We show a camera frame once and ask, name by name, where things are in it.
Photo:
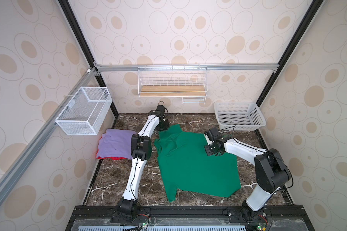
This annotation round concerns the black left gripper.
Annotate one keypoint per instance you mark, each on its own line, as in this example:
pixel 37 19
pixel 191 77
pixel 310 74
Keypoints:
pixel 165 125

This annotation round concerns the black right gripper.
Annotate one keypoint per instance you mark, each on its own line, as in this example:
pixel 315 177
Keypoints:
pixel 209 148

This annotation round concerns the green t-shirt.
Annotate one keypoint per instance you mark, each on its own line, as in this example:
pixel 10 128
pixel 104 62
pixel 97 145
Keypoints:
pixel 185 166

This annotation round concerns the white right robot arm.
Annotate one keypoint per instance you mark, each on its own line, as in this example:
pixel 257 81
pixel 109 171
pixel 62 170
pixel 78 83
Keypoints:
pixel 271 172

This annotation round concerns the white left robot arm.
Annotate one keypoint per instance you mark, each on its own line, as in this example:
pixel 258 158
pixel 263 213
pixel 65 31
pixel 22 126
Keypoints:
pixel 141 150

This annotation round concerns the wooden shelf board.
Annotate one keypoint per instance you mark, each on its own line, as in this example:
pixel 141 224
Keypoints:
pixel 172 91

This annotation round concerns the white plastic laundry basket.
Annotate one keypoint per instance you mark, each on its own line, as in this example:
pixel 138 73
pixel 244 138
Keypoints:
pixel 239 116

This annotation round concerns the folded purple t-shirt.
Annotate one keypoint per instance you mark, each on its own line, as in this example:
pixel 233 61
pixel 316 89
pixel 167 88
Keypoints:
pixel 124 135

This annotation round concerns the folded red t-shirt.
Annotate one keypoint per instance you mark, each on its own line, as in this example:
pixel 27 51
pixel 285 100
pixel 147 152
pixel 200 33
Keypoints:
pixel 111 148

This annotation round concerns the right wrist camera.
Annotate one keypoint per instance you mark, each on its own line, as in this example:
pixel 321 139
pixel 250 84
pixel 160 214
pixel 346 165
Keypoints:
pixel 209 142

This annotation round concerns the white wire wall shelf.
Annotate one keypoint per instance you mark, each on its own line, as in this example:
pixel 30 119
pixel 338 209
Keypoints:
pixel 175 78

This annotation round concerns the white wire mesh basket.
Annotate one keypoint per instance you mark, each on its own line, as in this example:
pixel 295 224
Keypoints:
pixel 85 112

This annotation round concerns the horizontal aluminium back rail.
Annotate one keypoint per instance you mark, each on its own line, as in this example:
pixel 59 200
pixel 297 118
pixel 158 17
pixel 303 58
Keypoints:
pixel 209 67

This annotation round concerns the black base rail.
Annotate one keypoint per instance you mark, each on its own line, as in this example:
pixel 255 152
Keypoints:
pixel 189 218

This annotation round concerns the black left corner post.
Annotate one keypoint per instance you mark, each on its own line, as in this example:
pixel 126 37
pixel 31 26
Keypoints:
pixel 73 23

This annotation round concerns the black corner post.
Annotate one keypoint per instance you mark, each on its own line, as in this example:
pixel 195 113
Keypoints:
pixel 295 40
pixel 73 23

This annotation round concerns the aluminium left wall rail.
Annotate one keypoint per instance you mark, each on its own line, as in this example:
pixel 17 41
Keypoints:
pixel 18 168

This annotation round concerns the black right corner post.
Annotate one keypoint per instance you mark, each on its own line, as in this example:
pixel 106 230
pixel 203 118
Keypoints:
pixel 295 40

